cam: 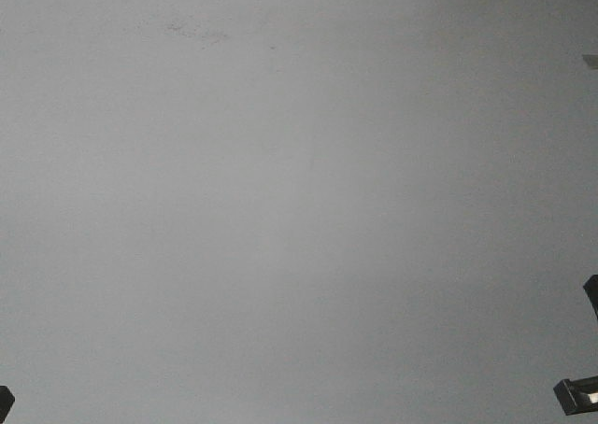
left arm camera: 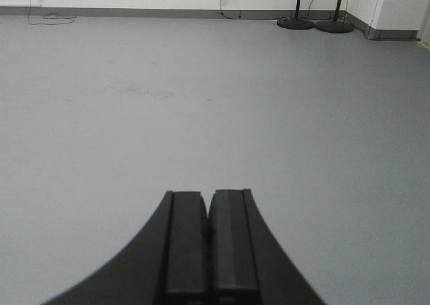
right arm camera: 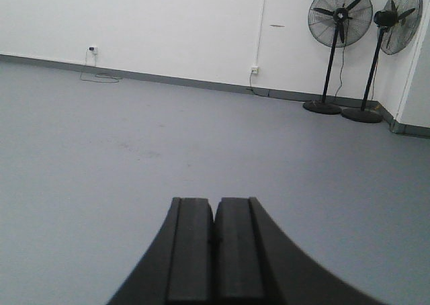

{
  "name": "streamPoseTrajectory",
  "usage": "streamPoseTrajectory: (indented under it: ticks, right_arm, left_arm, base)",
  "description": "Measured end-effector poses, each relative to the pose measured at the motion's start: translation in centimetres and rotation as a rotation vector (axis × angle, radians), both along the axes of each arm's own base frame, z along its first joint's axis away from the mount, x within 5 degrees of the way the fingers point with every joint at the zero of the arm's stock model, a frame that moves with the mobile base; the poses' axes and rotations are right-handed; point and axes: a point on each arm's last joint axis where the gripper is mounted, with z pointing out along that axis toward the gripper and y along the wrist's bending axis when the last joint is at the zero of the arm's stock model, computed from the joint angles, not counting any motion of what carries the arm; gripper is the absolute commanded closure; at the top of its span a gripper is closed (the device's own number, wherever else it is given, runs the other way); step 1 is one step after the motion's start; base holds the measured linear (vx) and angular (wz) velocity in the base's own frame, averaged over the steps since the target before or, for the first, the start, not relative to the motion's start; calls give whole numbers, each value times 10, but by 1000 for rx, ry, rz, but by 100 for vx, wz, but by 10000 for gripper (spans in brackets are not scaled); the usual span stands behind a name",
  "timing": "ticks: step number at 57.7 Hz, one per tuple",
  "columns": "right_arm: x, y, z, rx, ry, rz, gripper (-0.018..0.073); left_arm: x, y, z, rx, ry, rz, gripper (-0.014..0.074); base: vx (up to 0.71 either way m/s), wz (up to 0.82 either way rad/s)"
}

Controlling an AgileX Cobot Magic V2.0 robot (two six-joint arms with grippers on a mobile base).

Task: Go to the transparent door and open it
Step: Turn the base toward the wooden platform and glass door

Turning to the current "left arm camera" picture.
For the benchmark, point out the black round stand base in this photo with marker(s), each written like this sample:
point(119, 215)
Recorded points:
point(334, 26)
point(295, 22)

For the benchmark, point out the black plug adapter with cable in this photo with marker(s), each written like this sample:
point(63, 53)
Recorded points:
point(35, 16)

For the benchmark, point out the black round stand base left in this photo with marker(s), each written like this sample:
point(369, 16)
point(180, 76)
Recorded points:
point(295, 22)

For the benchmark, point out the black round stand base right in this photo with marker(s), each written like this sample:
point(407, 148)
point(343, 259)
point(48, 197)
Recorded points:
point(334, 26)

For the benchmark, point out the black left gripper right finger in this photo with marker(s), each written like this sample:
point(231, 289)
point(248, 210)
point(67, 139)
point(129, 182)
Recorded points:
point(248, 265)

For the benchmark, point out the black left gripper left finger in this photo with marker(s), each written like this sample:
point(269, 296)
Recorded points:
point(165, 263)

